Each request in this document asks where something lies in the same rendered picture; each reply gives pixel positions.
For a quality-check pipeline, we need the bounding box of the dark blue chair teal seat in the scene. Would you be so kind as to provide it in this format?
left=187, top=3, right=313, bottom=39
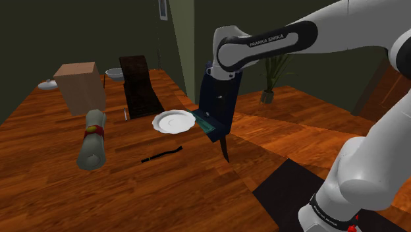
left=187, top=61, right=242, bottom=163

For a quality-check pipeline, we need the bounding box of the potted green plant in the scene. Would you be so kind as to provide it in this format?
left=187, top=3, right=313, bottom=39
left=259, top=53, right=296, bottom=105

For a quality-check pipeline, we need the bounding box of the white scalloped plate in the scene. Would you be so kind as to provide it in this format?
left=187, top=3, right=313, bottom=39
left=151, top=109, right=196, bottom=134

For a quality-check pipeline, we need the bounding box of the white bowl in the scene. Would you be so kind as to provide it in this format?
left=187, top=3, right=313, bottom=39
left=105, top=67, right=124, bottom=82

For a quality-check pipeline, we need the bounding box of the dark robot stand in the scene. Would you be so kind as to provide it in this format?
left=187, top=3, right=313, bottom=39
left=252, top=158, right=409, bottom=232

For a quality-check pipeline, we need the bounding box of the brown cardboard box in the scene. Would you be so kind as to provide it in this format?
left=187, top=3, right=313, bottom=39
left=53, top=61, right=107, bottom=117

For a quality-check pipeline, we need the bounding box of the grey rolled cloth red band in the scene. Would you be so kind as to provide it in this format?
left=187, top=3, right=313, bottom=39
left=76, top=109, right=107, bottom=171

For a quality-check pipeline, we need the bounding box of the brown wooden cabinet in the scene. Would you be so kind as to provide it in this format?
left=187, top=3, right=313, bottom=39
left=350, top=57, right=411, bottom=123

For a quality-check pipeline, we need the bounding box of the white lid with knob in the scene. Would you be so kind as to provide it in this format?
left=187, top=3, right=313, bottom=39
left=37, top=78, right=59, bottom=91

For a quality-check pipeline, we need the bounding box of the white framed wall picture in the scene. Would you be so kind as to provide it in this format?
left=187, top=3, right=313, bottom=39
left=158, top=0, right=169, bottom=21

